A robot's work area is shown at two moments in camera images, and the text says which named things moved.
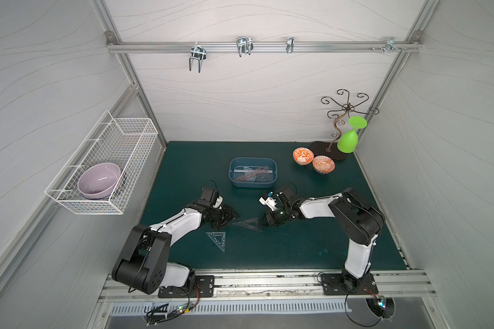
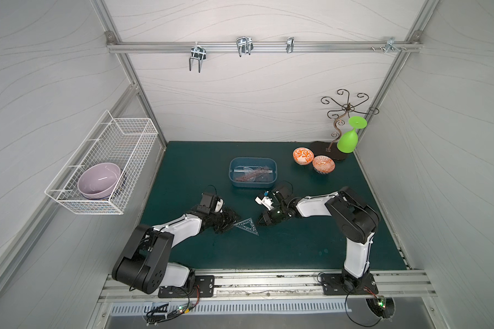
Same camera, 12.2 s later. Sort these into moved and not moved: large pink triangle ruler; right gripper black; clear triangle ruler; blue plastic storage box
Moved: clear triangle ruler
Not moved: large pink triangle ruler; blue plastic storage box; right gripper black
